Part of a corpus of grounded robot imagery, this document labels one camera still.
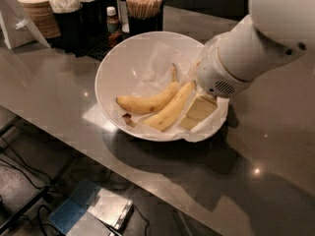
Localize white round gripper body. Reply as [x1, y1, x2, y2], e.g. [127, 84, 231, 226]
[196, 37, 251, 97]

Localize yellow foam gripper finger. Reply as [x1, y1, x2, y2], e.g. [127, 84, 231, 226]
[179, 93, 218, 130]

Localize yellow banana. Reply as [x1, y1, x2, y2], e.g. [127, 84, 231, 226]
[115, 65, 179, 114]
[143, 81, 196, 131]

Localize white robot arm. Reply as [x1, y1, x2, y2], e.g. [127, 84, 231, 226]
[179, 0, 315, 130]

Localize white bowl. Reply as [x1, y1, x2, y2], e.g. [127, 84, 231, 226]
[94, 30, 229, 143]

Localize white paper liner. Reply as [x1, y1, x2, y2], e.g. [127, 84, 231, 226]
[110, 40, 228, 142]

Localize black stir stick holder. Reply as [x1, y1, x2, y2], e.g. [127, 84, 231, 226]
[128, 13, 163, 35]

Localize wooden stir sticks bundle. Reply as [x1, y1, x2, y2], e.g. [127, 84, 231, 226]
[126, 0, 163, 19]

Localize small brown sauce bottle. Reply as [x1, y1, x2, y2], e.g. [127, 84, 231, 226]
[106, 6, 123, 47]

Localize black condiment tray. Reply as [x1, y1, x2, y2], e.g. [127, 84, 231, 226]
[48, 32, 111, 61]

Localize silver metal box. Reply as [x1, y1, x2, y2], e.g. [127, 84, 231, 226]
[88, 189, 133, 230]

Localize black container with napkins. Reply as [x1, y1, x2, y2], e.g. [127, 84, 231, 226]
[80, 0, 102, 36]

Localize black cup with packets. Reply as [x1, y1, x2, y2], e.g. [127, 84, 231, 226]
[53, 8, 87, 50]

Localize blue perforated box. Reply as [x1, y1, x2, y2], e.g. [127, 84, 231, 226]
[50, 179, 101, 235]

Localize black floor cable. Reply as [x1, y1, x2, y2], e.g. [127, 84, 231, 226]
[0, 135, 53, 189]

